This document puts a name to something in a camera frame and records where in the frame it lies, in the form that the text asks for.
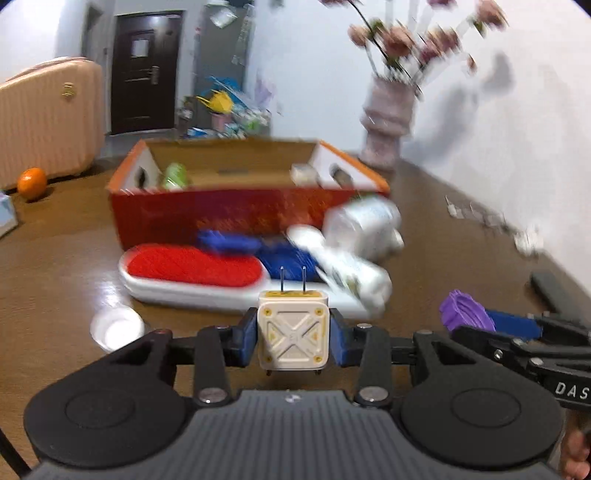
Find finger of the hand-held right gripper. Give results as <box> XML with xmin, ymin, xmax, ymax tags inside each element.
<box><xmin>450</xmin><ymin>310</ymin><xmax>591</xmax><ymax>384</ymax></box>
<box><xmin>530</xmin><ymin>271</ymin><xmax>583</xmax><ymax>319</ymax></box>

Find white printed bottle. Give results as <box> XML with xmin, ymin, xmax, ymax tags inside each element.
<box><xmin>286</xmin><ymin>224</ymin><xmax>393</xmax><ymax>318</ymax></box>

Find orange fruit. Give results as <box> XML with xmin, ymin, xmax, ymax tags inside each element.
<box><xmin>17</xmin><ymin>167</ymin><xmax>48</xmax><ymax>201</ymax></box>

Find red cardboard box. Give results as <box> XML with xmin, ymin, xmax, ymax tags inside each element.
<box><xmin>107</xmin><ymin>137</ymin><xmax>391</xmax><ymax>252</ymax></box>

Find grey refrigerator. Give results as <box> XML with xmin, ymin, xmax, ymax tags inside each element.
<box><xmin>194</xmin><ymin>2</ymin><xmax>256</xmax><ymax>97</ymax></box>

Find yellow plastic watering can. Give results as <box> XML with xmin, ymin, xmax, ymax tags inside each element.
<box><xmin>198</xmin><ymin>91</ymin><xmax>232</xmax><ymax>114</ymax></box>

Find large white jar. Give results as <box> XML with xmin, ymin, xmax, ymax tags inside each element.
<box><xmin>323</xmin><ymin>196</ymin><xmax>405</xmax><ymax>260</ymax></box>

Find white red oblong container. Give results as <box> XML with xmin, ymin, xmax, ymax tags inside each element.
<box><xmin>119</xmin><ymin>244</ymin><xmax>370</xmax><ymax>320</ymax></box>

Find small white jar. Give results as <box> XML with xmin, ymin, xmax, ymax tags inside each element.
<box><xmin>291</xmin><ymin>164</ymin><xmax>322</xmax><ymax>186</ymax></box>

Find white round lid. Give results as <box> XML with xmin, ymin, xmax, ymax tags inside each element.
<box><xmin>90</xmin><ymin>308</ymin><xmax>145</xmax><ymax>354</ymax></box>

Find clear plastic strip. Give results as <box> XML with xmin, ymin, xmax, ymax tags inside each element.
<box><xmin>444</xmin><ymin>194</ymin><xmax>543</xmax><ymax>256</ymax></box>

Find cluttered storage cart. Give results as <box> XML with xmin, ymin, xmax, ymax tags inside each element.
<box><xmin>178</xmin><ymin>76</ymin><xmax>273</xmax><ymax>139</ymax></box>

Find pink ribbed vase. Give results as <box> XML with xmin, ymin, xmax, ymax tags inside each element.
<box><xmin>359</xmin><ymin>76</ymin><xmax>419</xmax><ymax>172</ymax></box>

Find green bottle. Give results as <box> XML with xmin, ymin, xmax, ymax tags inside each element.
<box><xmin>161</xmin><ymin>162</ymin><xmax>190</xmax><ymax>190</ymax></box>

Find white yellow charger plug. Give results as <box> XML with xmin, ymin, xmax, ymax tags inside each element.
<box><xmin>257</xmin><ymin>265</ymin><xmax>331</xmax><ymax>376</ymax></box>

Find blue white tissue pack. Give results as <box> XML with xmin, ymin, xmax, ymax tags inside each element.
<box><xmin>0</xmin><ymin>193</ymin><xmax>19</xmax><ymax>238</ymax></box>

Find purple ribbed lid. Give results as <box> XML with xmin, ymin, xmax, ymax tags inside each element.
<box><xmin>438</xmin><ymin>290</ymin><xmax>496</xmax><ymax>334</ymax></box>

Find person's right hand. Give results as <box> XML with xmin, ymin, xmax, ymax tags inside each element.
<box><xmin>560</xmin><ymin>427</ymin><xmax>591</xmax><ymax>480</ymax></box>

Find dark blue scalloped lid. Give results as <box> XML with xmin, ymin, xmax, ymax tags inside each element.
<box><xmin>198</xmin><ymin>230</ymin><xmax>262</xmax><ymax>256</ymax></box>

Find pink ribbed suitcase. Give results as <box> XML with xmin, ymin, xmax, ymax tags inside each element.
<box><xmin>0</xmin><ymin>56</ymin><xmax>106</xmax><ymax>190</ymax></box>

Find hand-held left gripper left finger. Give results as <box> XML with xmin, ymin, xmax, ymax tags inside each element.
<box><xmin>108</xmin><ymin>307</ymin><xmax>259</xmax><ymax>408</ymax></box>

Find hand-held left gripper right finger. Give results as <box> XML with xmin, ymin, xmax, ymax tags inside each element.
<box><xmin>330</xmin><ymin>307</ymin><xmax>476</xmax><ymax>408</ymax></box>

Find dark brown door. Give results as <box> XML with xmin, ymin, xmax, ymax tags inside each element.
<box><xmin>111</xmin><ymin>10</ymin><xmax>184</xmax><ymax>136</ymax></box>

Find blue flat lid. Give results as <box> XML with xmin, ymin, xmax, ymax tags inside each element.
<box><xmin>256</xmin><ymin>240</ymin><xmax>320</xmax><ymax>283</ymax></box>

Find pink artificial flowers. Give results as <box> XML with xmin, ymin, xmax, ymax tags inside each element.
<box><xmin>318</xmin><ymin>0</ymin><xmax>509</xmax><ymax>95</ymax></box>

